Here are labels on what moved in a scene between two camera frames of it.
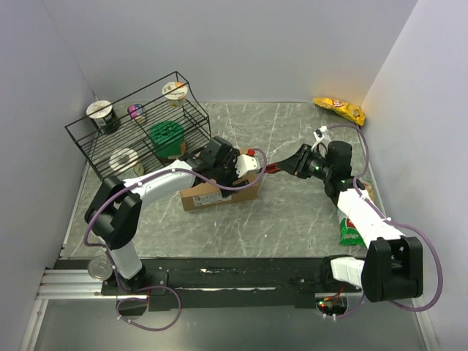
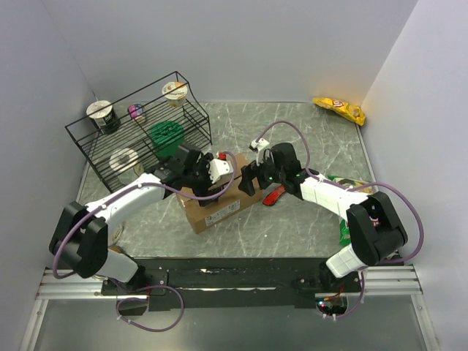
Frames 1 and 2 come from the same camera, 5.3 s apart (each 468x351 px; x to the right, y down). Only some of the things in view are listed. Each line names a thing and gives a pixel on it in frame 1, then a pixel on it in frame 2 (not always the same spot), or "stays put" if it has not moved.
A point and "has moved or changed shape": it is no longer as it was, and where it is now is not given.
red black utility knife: [271, 167] has moved or changed shape
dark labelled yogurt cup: [103, 116] stays put
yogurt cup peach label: [176, 98] stays put
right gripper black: [292, 164] to [251, 172]
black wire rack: [159, 123] stays put
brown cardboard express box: [211, 195] has moved or changed shape
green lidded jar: [167, 137] stays put
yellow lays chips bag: [353, 112] stays put
